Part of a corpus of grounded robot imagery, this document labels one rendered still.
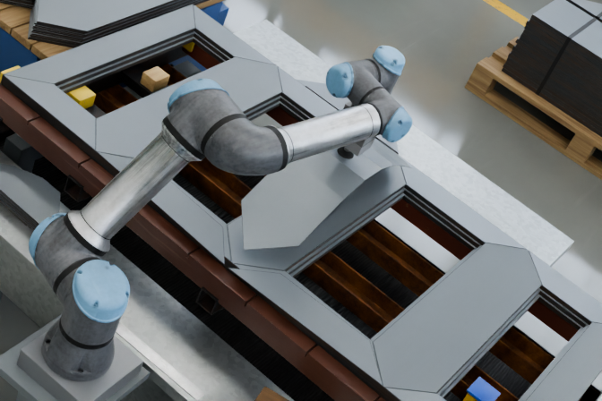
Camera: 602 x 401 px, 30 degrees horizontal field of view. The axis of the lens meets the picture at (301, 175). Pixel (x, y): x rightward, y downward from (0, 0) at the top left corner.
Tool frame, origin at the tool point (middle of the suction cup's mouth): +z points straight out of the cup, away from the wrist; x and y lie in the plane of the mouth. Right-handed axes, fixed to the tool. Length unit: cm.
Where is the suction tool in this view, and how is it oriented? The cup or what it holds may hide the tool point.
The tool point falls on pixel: (343, 157)
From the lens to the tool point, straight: 275.1
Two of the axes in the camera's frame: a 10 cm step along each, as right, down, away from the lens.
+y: -7.7, -5.7, 2.8
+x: -5.5, 3.6, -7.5
